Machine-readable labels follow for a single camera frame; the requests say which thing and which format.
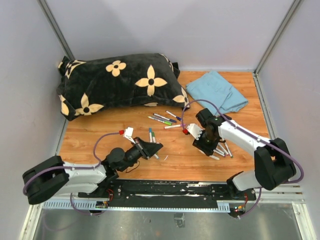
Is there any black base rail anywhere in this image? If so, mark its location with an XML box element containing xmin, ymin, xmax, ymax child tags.
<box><xmin>76</xmin><ymin>179</ymin><xmax>256</xmax><ymax>209</ymax></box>

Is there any purple cap marker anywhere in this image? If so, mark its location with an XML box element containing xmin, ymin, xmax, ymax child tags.
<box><xmin>213</xmin><ymin>149</ymin><xmax>226</xmax><ymax>157</ymax></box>

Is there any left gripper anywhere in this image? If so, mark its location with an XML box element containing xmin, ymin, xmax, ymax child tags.
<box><xmin>119</xmin><ymin>137</ymin><xmax>163</xmax><ymax>172</ymax></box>

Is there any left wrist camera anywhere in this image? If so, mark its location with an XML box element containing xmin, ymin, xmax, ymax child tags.
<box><xmin>123</xmin><ymin>127</ymin><xmax>135</xmax><ymax>144</ymax></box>

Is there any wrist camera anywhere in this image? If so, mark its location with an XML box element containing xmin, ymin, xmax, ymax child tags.
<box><xmin>186</xmin><ymin>123</ymin><xmax>203</xmax><ymax>140</ymax></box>
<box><xmin>123</xmin><ymin>127</ymin><xmax>135</xmax><ymax>144</ymax></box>

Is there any light blue folded cloth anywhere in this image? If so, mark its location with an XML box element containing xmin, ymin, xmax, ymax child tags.
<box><xmin>186</xmin><ymin>71</ymin><xmax>249</xmax><ymax>115</ymax></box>

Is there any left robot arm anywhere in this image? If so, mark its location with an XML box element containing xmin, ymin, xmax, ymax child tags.
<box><xmin>22</xmin><ymin>137</ymin><xmax>163</xmax><ymax>205</ymax></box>

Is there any navy cap marker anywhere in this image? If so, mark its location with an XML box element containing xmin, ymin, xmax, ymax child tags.
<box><xmin>153</xmin><ymin>113</ymin><xmax>177</xmax><ymax>123</ymax></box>

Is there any black floral pillow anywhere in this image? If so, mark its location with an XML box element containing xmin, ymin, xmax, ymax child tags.
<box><xmin>56</xmin><ymin>53</ymin><xmax>189</xmax><ymax>121</ymax></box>

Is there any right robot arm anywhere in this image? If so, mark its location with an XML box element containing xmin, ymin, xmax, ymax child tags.
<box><xmin>186</xmin><ymin>108</ymin><xmax>297</xmax><ymax>200</ymax></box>

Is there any magenta cap marker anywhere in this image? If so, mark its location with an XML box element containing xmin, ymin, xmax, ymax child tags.
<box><xmin>164</xmin><ymin>124</ymin><xmax>182</xmax><ymax>130</ymax></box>

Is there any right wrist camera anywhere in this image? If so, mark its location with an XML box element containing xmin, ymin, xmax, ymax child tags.
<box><xmin>186</xmin><ymin>123</ymin><xmax>203</xmax><ymax>140</ymax></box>

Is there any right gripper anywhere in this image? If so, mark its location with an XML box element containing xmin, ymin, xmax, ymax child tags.
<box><xmin>192</xmin><ymin>129</ymin><xmax>220</xmax><ymax>156</ymax></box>

